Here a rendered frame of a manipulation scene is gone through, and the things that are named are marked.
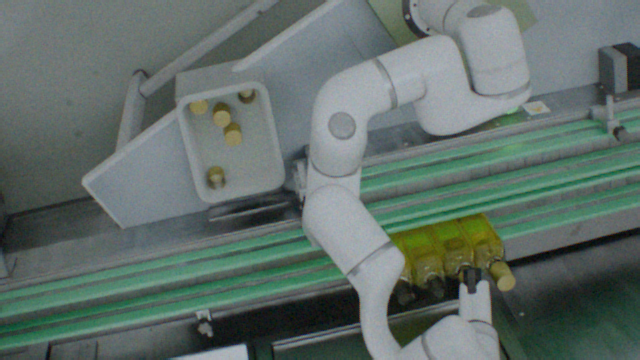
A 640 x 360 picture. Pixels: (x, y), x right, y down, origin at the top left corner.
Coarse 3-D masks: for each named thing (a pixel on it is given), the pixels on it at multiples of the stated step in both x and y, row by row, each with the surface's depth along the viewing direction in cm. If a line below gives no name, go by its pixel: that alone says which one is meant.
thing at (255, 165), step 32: (192, 96) 158; (224, 96) 166; (256, 96) 167; (192, 128) 167; (256, 128) 170; (192, 160) 163; (224, 160) 172; (256, 160) 173; (224, 192) 168; (256, 192) 168
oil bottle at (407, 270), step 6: (390, 234) 162; (396, 234) 162; (396, 240) 159; (396, 246) 158; (402, 246) 158; (402, 252) 155; (408, 258) 154; (408, 264) 152; (408, 270) 151; (402, 276) 151; (408, 276) 151
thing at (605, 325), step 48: (624, 240) 179; (336, 288) 184; (528, 288) 171; (576, 288) 167; (624, 288) 164; (96, 336) 182; (144, 336) 179; (192, 336) 176; (240, 336) 174; (528, 336) 157; (576, 336) 154; (624, 336) 151
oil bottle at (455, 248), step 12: (432, 228) 161; (444, 228) 160; (456, 228) 160; (444, 240) 157; (456, 240) 156; (468, 240) 156; (444, 252) 153; (456, 252) 152; (468, 252) 152; (444, 264) 154; (456, 264) 152; (456, 276) 153
